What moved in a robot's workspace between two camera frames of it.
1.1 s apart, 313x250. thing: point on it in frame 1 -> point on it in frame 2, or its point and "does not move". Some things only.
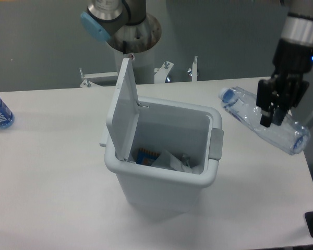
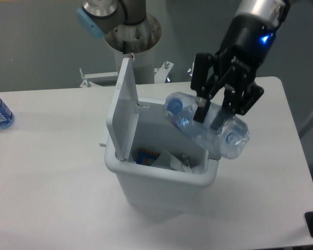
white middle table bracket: x=161 y=73 does not move
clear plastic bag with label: x=165 y=160 does not move
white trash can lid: x=123 y=116 does not move
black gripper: x=291 y=61 -> x=249 y=40
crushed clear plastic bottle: x=293 y=137 -> x=230 y=142
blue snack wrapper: x=146 y=157 does not move
